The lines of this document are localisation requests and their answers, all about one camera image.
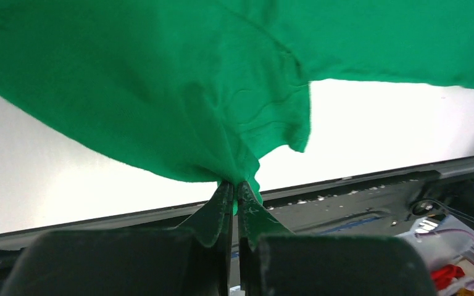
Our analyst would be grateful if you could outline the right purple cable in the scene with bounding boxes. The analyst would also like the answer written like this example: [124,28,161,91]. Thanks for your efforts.
[415,228,474,291]

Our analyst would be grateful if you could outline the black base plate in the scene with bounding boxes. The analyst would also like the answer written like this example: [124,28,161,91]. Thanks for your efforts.
[0,156,474,274]

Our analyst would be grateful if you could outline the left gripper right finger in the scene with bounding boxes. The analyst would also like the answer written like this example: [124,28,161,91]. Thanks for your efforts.
[236,181,293,295]

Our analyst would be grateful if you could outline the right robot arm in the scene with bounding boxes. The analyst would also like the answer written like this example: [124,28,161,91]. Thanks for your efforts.
[425,178,474,230]

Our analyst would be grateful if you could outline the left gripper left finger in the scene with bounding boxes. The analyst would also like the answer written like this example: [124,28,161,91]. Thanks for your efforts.
[177,181,234,295]

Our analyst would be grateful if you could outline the green t shirt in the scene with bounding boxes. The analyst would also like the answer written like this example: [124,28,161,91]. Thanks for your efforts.
[0,0,474,205]

